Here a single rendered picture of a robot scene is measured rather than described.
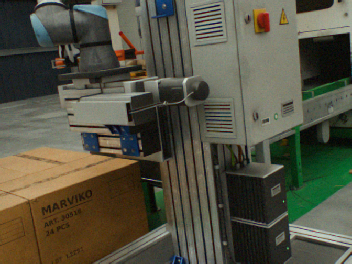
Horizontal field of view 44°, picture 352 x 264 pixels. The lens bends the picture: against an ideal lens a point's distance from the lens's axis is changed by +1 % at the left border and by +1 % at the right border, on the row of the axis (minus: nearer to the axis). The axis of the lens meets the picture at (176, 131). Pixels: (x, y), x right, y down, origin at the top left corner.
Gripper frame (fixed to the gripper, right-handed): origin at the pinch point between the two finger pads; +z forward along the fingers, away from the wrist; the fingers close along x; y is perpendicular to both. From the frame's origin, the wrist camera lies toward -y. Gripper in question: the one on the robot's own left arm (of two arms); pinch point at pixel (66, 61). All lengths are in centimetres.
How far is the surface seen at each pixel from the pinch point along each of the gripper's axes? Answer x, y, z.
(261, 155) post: -50, 83, 65
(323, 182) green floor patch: -37, 167, 108
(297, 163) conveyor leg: -29, 147, 89
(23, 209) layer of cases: -26, -43, 57
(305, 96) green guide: -16, 183, 48
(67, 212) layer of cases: -25, -25, 65
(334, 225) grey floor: -79, 106, 108
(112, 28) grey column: 97, 95, -20
